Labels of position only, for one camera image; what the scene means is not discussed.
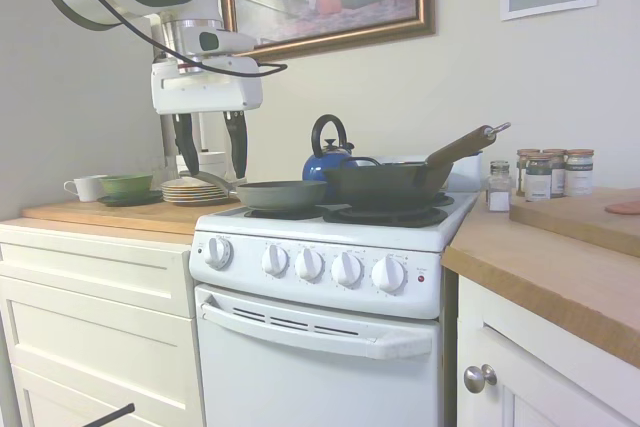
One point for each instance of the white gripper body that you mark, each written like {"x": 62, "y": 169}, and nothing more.
{"x": 210, "y": 89}

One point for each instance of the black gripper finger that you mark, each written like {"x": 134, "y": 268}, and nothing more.
{"x": 186, "y": 142}
{"x": 238, "y": 147}

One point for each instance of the white stove burner knob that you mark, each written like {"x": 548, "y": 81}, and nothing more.
{"x": 276, "y": 260}
{"x": 388, "y": 275}
{"x": 347, "y": 270}
{"x": 309, "y": 264}

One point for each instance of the white electric stove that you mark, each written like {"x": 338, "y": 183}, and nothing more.
{"x": 310, "y": 377}

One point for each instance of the grey metal stand pole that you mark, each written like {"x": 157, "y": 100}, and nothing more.
{"x": 167, "y": 137}

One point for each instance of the white ceramic bowl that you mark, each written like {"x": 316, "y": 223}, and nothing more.
{"x": 212, "y": 157}
{"x": 210, "y": 168}

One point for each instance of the beige dinner plate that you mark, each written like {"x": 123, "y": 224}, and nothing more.
{"x": 172, "y": 182}
{"x": 170, "y": 187}
{"x": 169, "y": 191}
{"x": 170, "y": 198}
{"x": 169, "y": 194}

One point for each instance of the stack of white plates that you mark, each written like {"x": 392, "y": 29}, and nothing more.
{"x": 172, "y": 201}

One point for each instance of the grey frying pan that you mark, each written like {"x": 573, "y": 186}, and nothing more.
{"x": 280, "y": 194}

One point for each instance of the black electric coil burner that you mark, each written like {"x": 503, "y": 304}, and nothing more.
{"x": 260, "y": 213}
{"x": 380, "y": 217}
{"x": 445, "y": 199}

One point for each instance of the green ceramic bowl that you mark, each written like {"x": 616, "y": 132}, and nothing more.
{"x": 125, "y": 184}

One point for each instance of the large butcher block board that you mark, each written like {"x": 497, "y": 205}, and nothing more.
{"x": 125, "y": 217}

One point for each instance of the large white oven knob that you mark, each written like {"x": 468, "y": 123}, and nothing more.
{"x": 218, "y": 252}

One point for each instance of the white ceramic mug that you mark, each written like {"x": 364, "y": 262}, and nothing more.
{"x": 85, "y": 188}

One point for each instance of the cream drawer cabinet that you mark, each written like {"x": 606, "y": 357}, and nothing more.
{"x": 100, "y": 327}

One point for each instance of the glass salt shaker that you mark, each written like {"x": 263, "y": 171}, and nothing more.
{"x": 498, "y": 187}

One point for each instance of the thin black rod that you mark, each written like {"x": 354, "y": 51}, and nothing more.
{"x": 115, "y": 411}

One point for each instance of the glass spice jar copper lid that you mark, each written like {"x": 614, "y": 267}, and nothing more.
{"x": 521, "y": 172}
{"x": 580, "y": 172}
{"x": 554, "y": 157}
{"x": 539, "y": 179}

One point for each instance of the silver round cabinet knob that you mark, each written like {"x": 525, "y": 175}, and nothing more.
{"x": 479, "y": 378}

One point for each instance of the thick wooden cutting board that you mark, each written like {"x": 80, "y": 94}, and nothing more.
{"x": 575, "y": 222}

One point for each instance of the cream door cabinet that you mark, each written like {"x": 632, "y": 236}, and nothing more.
{"x": 540, "y": 387}

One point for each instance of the terracotta round coaster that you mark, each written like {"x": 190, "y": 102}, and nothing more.
{"x": 624, "y": 208}

